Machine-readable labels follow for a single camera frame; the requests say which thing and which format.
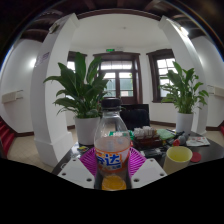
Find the bright pillar lamp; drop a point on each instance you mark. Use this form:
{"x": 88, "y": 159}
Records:
{"x": 184, "y": 30}

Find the leafy plant in white pot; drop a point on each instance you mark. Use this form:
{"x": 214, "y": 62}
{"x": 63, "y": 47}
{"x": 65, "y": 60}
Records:
{"x": 183, "y": 90}
{"x": 83, "y": 93}

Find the dark wooden glazed door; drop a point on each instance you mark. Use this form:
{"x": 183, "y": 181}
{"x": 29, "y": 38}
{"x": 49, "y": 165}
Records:
{"x": 116, "y": 76}

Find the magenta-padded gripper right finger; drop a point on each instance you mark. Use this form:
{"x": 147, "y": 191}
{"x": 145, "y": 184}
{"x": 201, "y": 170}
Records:
{"x": 148, "y": 171}

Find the clear orange drink bottle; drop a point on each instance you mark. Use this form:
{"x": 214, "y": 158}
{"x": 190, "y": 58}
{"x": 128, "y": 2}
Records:
{"x": 112, "y": 150}

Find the white wall unit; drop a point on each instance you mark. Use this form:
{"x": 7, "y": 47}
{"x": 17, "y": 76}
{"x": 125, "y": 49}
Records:
{"x": 11, "y": 96}
{"x": 218, "y": 91}

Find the flat green box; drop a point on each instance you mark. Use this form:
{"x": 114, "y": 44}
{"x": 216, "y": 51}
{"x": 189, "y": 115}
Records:
{"x": 116, "y": 133}

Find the dark framed window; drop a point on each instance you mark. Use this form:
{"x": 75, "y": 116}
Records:
{"x": 156, "y": 63}
{"x": 71, "y": 63}

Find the pale yellow cup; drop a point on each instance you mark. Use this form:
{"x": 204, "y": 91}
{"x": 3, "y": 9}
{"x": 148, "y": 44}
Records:
{"x": 176, "y": 160}

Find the flat round red coaster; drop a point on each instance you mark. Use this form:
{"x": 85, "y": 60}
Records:
{"x": 196, "y": 157}

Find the small red ball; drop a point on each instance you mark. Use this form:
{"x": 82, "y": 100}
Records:
{"x": 176, "y": 142}

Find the red carpeted staircase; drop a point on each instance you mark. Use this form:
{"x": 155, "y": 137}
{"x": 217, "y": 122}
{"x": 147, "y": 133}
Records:
{"x": 6, "y": 136}

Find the black office chair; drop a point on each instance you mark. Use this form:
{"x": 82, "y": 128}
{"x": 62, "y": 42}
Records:
{"x": 136, "y": 118}

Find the grey ball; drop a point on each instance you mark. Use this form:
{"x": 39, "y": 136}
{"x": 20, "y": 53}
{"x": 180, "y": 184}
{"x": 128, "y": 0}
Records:
{"x": 182, "y": 138}

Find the printed white magazine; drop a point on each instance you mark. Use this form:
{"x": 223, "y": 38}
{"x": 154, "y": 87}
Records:
{"x": 198, "y": 141}

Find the dark tray of white items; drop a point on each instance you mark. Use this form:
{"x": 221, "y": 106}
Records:
{"x": 146, "y": 138}

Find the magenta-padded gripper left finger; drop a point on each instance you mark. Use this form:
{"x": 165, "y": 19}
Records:
{"x": 75, "y": 171}

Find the green exit sign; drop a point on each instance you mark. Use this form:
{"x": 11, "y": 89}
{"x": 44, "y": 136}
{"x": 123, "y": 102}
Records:
{"x": 110, "y": 50}

